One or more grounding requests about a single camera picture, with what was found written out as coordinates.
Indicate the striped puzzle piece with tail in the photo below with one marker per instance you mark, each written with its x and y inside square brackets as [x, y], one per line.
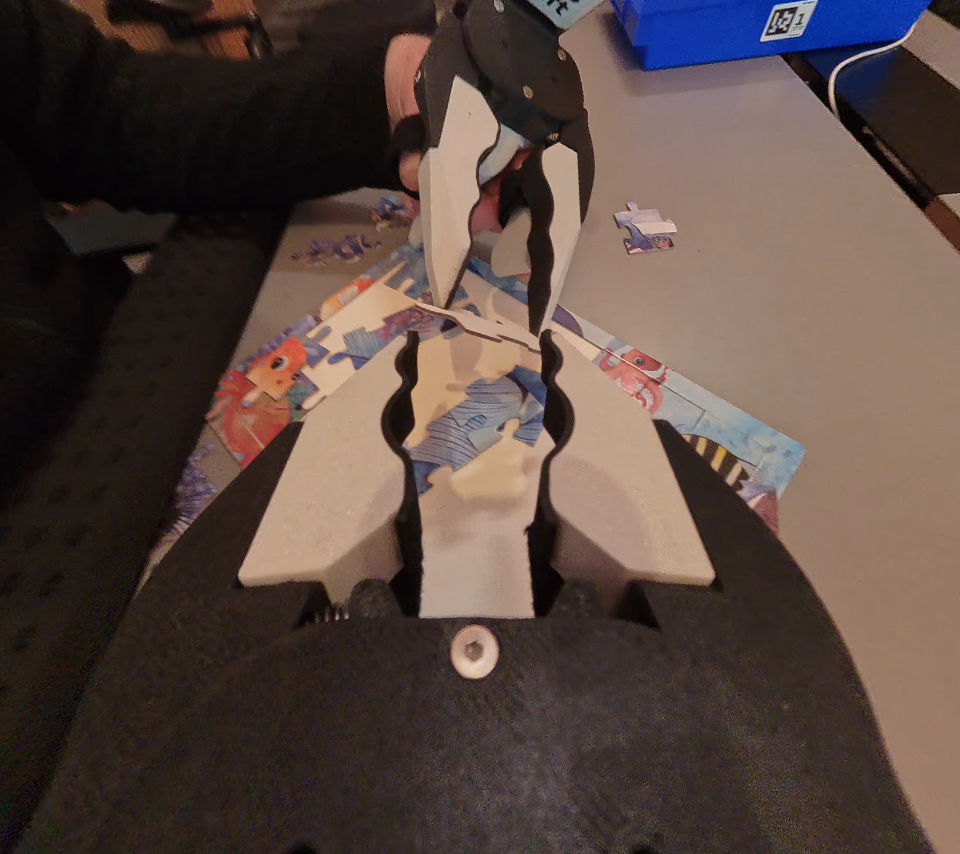
[360, 348]

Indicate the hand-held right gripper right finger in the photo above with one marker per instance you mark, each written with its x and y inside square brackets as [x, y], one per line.
[630, 494]

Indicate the sea print puzzle tray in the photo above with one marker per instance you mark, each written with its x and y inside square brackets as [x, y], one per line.
[367, 310]

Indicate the whale eye puzzle piece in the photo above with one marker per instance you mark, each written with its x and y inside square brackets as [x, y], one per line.
[480, 325]

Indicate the striped fish puzzle piece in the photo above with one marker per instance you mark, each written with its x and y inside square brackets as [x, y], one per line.
[712, 453]

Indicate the striped dark blue puzzle piece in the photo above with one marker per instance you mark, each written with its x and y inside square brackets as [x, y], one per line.
[465, 434]

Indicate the person's left hand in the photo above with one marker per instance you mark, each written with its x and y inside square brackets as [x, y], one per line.
[405, 81]

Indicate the puzzle piece with white patch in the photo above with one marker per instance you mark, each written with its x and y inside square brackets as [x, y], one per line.
[645, 231]

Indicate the small blue purple puzzle piece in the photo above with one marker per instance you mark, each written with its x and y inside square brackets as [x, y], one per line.
[394, 213]

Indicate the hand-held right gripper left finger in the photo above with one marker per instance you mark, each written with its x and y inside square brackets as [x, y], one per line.
[330, 494]

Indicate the coral and purple puzzle piece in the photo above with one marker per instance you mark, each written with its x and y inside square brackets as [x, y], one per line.
[405, 323]

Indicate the pale blue octopus puzzle piece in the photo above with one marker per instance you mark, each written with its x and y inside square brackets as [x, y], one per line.
[690, 411]

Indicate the orange crab puzzle piece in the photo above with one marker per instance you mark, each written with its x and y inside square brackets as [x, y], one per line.
[247, 426]

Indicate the person's black clothing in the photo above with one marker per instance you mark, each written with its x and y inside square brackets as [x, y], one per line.
[37, 306]

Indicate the striped purple puzzle piece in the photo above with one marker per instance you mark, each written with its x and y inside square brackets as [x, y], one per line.
[765, 509]

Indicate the joined blue purple puzzle pieces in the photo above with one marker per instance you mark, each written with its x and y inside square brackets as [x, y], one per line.
[337, 246]

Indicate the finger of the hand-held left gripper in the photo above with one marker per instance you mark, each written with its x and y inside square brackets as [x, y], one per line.
[561, 216]
[450, 194]

